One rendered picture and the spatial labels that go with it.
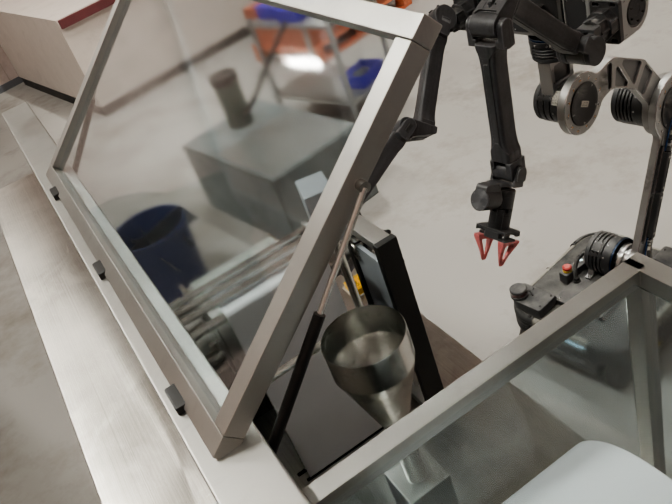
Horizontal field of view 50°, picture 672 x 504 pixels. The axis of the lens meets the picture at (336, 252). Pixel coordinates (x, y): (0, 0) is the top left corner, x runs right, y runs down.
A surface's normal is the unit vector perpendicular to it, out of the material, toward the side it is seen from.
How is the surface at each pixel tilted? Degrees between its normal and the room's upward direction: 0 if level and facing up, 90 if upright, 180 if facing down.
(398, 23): 41
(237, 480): 0
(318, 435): 90
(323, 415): 90
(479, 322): 0
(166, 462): 0
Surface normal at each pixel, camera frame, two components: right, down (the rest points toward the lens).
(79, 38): 0.62, 0.29
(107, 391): -0.29, -0.77
